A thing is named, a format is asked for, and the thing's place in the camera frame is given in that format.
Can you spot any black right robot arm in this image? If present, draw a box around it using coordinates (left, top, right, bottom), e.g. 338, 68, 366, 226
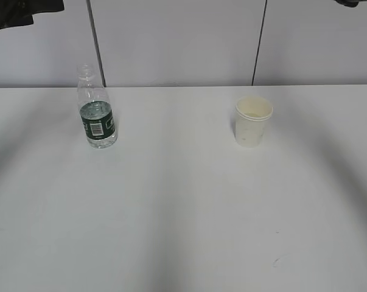
335, 0, 367, 8

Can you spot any clear green-label water bottle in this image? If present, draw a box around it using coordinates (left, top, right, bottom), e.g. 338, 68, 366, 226
77, 64, 117, 149

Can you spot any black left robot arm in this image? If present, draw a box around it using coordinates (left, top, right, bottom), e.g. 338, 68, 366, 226
0, 0, 65, 30

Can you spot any white paper cup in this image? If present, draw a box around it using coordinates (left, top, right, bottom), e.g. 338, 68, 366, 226
234, 96, 273, 148

